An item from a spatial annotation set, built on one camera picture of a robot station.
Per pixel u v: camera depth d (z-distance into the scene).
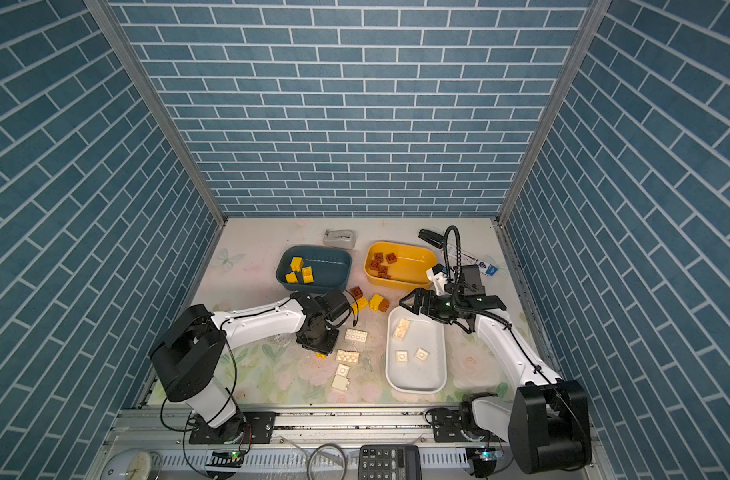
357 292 0.98
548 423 0.40
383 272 1.03
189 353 0.45
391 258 1.08
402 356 0.85
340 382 0.81
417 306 0.72
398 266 1.08
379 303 0.94
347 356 0.85
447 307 0.71
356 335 0.88
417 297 0.73
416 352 0.86
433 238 1.13
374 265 1.05
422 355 0.85
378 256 1.08
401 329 0.90
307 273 1.02
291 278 0.99
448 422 0.74
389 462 0.68
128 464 0.63
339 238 1.10
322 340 0.75
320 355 0.77
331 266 1.06
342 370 0.83
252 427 0.73
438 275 0.77
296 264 1.03
